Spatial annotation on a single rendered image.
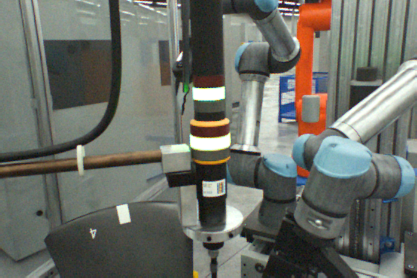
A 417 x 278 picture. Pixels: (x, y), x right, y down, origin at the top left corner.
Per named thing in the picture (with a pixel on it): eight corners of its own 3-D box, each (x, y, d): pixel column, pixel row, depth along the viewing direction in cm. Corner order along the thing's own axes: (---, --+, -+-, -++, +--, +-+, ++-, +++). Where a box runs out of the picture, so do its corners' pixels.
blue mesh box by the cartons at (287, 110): (277, 122, 747) (277, 75, 726) (304, 112, 841) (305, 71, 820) (317, 127, 690) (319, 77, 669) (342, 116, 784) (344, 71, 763)
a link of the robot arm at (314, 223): (347, 204, 60) (346, 227, 53) (337, 226, 62) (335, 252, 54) (304, 186, 63) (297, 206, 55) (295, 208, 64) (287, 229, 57)
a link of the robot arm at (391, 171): (366, 145, 70) (325, 142, 65) (425, 161, 60) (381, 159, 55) (358, 183, 71) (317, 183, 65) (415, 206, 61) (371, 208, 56)
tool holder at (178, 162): (168, 250, 36) (163, 159, 34) (162, 218, 43) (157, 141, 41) (252, 238, 38) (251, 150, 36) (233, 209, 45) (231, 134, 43)
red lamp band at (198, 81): (196, 88, 36) (195, 76, 35) (190, 85, 39) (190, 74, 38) (228, 86, 36) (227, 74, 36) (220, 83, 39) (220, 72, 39)
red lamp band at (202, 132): (193, 139, 36) (193, 127, 36) (187, 130, 40) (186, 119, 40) (234, 136, 37) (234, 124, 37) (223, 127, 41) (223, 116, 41)
